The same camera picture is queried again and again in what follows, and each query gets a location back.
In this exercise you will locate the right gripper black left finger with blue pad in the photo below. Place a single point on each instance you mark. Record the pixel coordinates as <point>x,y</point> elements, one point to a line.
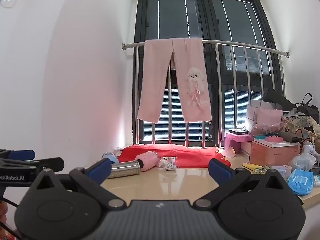
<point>88,181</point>

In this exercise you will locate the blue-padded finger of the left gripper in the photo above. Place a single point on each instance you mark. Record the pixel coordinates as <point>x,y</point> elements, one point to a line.
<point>21,155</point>

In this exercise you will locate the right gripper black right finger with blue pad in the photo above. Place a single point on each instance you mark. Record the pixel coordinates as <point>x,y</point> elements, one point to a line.
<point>229,182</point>

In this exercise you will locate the stainless steel bottle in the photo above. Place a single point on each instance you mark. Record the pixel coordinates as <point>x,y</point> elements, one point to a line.
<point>124,169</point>

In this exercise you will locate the small blue round cup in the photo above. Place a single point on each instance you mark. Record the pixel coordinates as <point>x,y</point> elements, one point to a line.
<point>111,157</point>

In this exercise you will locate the pink insulated cup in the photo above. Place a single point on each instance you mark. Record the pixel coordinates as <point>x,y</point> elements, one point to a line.
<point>147,160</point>

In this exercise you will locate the yellow tube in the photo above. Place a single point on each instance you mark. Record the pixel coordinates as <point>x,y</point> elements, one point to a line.
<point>251,167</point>

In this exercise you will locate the pink cap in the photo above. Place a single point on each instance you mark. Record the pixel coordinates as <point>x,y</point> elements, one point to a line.
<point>228,152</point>

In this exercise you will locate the green round tin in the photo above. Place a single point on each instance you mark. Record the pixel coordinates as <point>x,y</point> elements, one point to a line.
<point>260,170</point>

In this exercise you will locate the pink small stool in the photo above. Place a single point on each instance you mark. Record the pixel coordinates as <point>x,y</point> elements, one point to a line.
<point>235,140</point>

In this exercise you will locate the red flag cloth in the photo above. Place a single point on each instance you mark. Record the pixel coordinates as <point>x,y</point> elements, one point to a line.
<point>188,157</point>

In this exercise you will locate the black flat device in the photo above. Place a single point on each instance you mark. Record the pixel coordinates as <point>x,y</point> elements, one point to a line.
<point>238,131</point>

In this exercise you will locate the pink storage box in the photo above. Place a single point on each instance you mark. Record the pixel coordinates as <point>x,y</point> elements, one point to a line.
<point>264,155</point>

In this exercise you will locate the clear bag of small bottles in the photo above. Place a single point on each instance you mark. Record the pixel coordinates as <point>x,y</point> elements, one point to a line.
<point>167,163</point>

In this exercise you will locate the white stacked boxes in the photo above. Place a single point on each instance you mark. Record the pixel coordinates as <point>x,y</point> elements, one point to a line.
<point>252,111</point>

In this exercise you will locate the pink paper bag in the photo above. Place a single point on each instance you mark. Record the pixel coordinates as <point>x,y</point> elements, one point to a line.
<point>269,117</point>

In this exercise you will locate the blue tissue pack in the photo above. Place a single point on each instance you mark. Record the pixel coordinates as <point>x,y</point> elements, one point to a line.
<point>301,182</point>

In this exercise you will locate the black handbag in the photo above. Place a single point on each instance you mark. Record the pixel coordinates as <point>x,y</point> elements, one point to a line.
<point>305,108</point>

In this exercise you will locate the black framed window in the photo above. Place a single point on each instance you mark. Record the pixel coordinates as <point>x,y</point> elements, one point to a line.
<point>241,60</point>

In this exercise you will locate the dark hair tool handle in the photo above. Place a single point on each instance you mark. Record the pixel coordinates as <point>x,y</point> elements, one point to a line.
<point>290,137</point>

